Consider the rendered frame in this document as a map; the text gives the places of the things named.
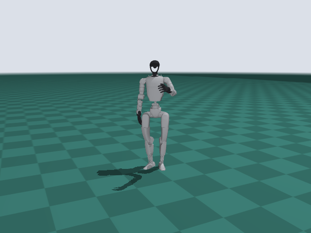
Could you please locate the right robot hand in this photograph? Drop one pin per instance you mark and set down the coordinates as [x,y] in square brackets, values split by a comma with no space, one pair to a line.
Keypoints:
[139,118]

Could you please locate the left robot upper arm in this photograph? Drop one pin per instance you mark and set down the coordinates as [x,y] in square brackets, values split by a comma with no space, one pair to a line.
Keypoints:
[168,82]

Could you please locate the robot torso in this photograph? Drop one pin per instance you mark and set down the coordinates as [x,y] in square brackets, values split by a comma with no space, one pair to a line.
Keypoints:
[154,94]

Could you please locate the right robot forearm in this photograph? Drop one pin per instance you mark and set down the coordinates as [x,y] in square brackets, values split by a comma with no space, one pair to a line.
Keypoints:
[139,105]

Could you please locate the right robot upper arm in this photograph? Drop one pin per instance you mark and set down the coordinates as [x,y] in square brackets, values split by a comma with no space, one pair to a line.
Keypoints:
[142,82]

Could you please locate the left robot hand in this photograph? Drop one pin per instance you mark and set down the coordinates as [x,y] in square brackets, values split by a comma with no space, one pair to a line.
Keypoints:
[164,88]

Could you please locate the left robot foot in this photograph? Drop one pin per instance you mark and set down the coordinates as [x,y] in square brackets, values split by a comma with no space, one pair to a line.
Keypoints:
[161,166]

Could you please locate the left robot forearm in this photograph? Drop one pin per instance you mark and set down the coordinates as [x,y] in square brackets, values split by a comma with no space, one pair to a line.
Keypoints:
[173,92]

